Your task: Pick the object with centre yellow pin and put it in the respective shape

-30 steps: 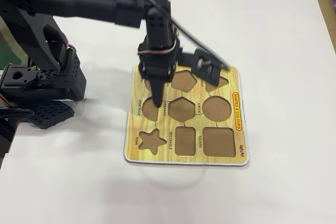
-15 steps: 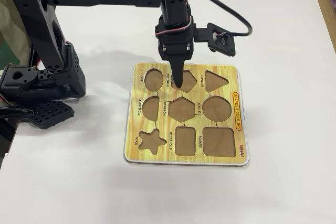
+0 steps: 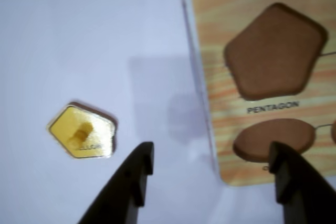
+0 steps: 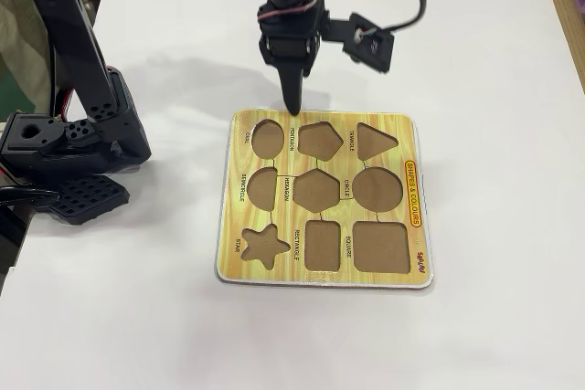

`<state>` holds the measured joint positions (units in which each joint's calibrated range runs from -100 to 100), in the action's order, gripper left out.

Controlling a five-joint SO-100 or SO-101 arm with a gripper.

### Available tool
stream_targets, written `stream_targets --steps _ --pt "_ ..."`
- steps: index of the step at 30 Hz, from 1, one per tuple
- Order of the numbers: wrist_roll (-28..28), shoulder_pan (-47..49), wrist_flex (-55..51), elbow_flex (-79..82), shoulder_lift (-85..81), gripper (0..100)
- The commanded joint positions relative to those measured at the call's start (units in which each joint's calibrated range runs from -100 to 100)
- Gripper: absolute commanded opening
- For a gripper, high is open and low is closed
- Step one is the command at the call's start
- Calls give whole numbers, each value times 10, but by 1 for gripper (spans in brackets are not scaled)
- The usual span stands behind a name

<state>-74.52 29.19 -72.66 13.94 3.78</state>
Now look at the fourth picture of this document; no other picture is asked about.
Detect black grid base plate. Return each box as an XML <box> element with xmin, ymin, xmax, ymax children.
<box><xmin>48</xmin><ymin>174</ymin><xmax>132</xmax><ymax>227</ymax></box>

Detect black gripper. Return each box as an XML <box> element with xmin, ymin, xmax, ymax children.
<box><xmin>256</xmin><ymin>0</ymin><xmax>331</xmax><ymax>118</ymax></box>

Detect floral green cloth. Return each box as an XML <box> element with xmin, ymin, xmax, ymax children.
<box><xmin>0</xmin><ymin>0</ymin><xmax>60</xmax><ymax>112</ymax></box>

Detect black table clamp handle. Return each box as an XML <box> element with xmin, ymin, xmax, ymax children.
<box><xmin>0</xmin><ymin>184</ymin><xmax>60</xmax><ymax>208</ymax></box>

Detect red base servo cable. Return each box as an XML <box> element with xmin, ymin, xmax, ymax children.
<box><xmin>52</xmin><ymin>65</ymin><xmax>75</xmax><ymax>118</ymax></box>

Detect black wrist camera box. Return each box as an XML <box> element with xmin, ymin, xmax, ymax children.
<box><xmin>326</xmin><ymin>11</ymin><xmax>397</xmax><ymax>75</ymax></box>

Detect pink white servo cable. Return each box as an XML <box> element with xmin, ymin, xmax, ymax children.
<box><xmin>257</xmin><ymin>0</ymin><xmax>320</xmax><ymax>20</ymax></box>

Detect wooden shape puzzle board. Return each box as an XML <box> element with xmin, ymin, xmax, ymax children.
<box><xmin>213</xmin><ymin>109</ymin><xmax>436</xmax><ymax>291</ymax></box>

